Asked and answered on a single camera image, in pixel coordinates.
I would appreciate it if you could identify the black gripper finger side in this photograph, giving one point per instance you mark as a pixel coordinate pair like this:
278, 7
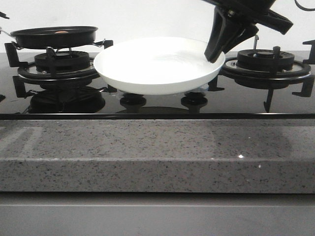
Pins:
243, 34

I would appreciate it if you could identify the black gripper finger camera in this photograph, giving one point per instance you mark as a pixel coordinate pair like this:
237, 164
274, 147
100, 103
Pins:
222, 32

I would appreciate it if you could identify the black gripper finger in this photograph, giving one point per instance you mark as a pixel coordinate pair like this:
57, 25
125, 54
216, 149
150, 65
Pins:
3, 15

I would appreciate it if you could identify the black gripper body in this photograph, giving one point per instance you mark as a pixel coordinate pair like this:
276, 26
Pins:
257, 11

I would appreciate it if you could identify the black frying pan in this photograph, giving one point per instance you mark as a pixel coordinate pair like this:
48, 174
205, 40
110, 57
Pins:
41, 38

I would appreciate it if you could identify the white round plate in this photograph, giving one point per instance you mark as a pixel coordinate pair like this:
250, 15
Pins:
157, 65

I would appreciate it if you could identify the right black gas burner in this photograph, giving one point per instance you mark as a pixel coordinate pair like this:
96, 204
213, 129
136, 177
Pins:
264, 60

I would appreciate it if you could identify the black gas burner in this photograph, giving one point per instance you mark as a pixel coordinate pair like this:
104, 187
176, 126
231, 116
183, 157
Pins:
65, 61
264, 60

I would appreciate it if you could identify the left black pan support grate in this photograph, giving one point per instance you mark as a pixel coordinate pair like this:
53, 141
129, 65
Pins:
27, 70

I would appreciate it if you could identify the black pan support grate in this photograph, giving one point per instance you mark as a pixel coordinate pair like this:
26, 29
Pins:
27, 70
299, 71

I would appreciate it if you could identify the black glass gas cooktop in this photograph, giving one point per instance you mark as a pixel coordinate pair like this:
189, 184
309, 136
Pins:
226, 98

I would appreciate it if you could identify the right silver stove knob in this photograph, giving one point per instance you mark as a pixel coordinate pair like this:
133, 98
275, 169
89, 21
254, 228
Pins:
201, 89

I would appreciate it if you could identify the left black gas burner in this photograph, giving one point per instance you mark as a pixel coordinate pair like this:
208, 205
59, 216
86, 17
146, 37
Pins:
65, 61

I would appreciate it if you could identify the right black pan support grate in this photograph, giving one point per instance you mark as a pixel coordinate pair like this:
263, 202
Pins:
299, 71

